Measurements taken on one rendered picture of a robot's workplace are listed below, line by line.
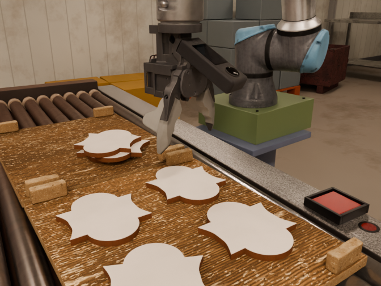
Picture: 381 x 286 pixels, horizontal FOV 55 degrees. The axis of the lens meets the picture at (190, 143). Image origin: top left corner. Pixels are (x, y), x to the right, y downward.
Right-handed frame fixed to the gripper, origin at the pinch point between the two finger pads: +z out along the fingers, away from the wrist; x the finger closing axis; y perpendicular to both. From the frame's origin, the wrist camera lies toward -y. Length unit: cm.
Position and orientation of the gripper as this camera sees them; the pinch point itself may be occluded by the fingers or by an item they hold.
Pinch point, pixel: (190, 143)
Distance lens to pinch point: 64.4
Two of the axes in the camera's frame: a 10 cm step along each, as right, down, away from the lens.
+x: -5.9, 2.9, -7.5
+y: -8.1, -2.1, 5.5
